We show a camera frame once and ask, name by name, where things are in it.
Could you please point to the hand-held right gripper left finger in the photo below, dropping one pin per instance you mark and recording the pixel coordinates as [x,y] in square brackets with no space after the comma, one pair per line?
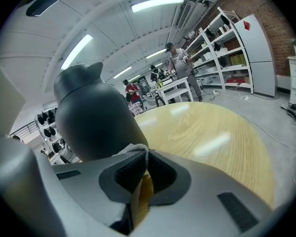
[84,181]

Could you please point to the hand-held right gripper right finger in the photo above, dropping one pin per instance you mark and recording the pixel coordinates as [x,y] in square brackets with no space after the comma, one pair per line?
[199,186]

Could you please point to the grey cloth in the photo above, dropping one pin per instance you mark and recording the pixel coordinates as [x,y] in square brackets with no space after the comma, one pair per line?
[135,147]

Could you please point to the dark grey kettle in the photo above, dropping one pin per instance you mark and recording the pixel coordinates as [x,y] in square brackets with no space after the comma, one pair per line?
[96,117]

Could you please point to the white bag shelf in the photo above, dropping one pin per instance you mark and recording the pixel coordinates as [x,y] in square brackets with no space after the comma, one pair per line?
[49,155]

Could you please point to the round wooden table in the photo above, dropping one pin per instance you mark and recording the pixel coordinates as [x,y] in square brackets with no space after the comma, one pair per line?
[199,132]

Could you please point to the rows of black bags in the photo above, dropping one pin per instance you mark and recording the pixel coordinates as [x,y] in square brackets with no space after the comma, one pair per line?
[50,132]

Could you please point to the black metal railing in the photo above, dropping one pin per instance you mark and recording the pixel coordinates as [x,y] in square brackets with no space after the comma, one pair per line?
[22,130]

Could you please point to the checkered tablecloth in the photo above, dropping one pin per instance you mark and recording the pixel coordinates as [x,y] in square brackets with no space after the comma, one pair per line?
[135,107]

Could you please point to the white power strip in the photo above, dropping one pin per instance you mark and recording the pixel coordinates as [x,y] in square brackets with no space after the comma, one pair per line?
[245,98]

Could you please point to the white table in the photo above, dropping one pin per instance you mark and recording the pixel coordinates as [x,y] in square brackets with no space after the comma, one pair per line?
[172,90]

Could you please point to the red box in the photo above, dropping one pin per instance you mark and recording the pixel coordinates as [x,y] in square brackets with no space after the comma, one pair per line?
[236,80]

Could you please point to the long ceiling light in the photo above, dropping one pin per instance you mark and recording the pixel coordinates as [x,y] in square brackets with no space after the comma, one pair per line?
[156,54]
[122,72]
[158,3]
[76,51]

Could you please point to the white shelf unit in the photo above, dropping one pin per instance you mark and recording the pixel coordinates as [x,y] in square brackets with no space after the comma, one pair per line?
[222,68]

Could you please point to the white cabinet with red sticker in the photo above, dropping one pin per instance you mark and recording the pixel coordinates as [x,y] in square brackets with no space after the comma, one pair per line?
[259,48]

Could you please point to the white ceiling air vent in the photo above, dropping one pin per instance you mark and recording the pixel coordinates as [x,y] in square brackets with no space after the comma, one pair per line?
[186,15]

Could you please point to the black head-mounted camera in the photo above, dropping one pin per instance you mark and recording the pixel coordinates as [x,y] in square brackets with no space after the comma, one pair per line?
[43,1]

